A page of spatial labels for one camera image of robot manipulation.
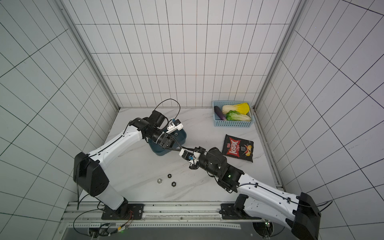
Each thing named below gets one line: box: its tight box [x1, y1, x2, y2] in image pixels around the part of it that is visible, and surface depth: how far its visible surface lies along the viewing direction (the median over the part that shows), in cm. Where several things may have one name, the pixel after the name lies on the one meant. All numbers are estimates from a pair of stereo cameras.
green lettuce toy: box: [226, 110, 252, 122], surface depth 106 cm
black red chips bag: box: [221, 134, 254, 163], surface depth 98 cm
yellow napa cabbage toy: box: [222, 102, 250, 115], surface depth 112 cm
